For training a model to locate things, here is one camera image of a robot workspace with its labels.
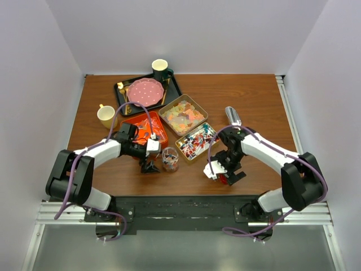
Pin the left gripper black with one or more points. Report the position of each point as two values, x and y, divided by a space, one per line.
148 167

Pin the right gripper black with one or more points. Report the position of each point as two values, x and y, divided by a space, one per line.
220 156

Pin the red jar lid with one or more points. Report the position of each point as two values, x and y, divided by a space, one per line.
223 179

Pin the clear glass jar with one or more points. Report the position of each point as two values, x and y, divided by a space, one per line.
170 159

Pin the orange box of lollipops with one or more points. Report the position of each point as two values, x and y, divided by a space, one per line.
144 132

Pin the gold tin of candies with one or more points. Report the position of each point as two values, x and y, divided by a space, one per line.
194 144

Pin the silver metal scoop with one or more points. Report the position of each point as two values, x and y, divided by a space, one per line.
233 117

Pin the gold tin of gummies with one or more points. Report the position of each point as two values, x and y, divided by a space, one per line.
183 114

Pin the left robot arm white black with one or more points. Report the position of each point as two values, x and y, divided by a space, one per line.
71 178

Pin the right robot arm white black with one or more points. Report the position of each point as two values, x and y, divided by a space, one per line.
302 182

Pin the yellow mug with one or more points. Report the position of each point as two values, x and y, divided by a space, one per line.
107 116

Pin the pink polka dot plate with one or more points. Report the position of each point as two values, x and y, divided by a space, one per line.
145 91

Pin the gold spoon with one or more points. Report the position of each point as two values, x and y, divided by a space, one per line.
127 97

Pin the gold fork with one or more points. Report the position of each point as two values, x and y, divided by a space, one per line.
120 86

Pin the gold knife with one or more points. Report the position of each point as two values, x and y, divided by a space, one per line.
165 85

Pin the dark green mug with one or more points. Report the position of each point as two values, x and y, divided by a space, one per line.
161 70

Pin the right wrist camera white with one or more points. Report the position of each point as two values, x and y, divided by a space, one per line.
214 169

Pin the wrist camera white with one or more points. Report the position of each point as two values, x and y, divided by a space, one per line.
214 169
153 145

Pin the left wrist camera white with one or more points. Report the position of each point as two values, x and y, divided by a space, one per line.
153 145

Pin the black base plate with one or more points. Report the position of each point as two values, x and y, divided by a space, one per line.
187 213

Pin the right aluminium side rail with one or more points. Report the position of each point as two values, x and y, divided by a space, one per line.
303 102

